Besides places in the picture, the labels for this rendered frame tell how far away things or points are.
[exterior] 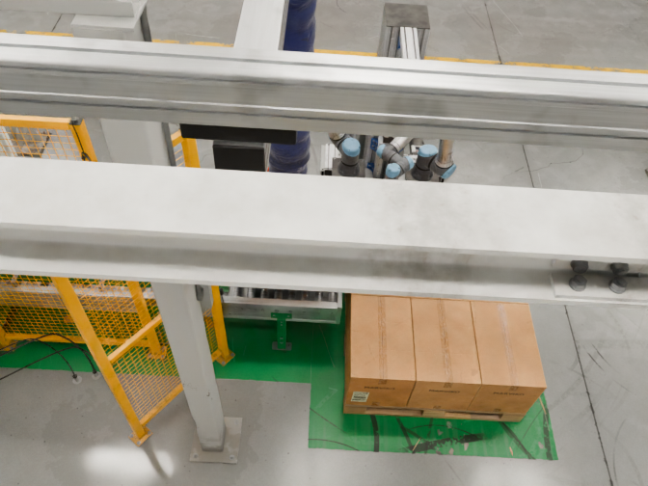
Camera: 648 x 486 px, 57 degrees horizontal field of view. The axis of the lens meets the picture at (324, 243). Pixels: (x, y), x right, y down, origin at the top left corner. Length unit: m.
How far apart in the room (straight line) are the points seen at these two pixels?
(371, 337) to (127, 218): 3.07
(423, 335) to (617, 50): 5.06
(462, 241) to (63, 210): 0.53
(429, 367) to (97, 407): 2.19
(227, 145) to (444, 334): 2.93
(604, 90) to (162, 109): 0.78
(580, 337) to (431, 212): 4.12
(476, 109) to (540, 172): 4.85
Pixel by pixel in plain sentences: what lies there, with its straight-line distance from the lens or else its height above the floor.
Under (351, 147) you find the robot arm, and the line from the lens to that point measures 3.82.
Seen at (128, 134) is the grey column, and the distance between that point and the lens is 1.82.
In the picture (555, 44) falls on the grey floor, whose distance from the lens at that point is 7.77.
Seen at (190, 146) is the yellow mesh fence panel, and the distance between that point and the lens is 2.70.
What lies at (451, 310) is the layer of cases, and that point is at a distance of 4.01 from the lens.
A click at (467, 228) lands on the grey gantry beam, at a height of 3.22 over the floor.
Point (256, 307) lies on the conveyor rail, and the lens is 3.87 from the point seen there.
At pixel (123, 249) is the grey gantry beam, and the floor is 3.11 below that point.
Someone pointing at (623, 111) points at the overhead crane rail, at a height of 3.18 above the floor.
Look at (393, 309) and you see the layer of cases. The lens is 3.93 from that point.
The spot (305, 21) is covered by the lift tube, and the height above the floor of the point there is 2.45.
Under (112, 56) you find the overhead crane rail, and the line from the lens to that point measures 1.13.
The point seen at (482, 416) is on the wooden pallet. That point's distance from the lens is 4.31.
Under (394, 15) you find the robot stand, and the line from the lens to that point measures 3.60.
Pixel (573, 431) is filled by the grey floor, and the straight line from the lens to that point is 4.52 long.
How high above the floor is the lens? 3.83
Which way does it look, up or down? 52 degrees down
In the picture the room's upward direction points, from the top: 5 degrees clockwise
